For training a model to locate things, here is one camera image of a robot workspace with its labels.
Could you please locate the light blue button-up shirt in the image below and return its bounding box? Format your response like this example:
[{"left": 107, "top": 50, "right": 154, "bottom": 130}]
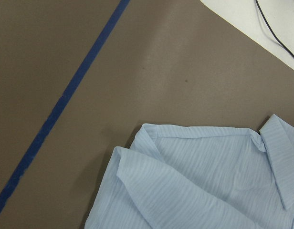
[{"left": 85, "top": 115, "right": 294, "bottom": 229}]

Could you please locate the thin black desk cable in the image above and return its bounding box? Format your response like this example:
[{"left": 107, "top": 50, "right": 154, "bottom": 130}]
[{"left": 254, "top": 0, "right": 294, "bottom": 64}]

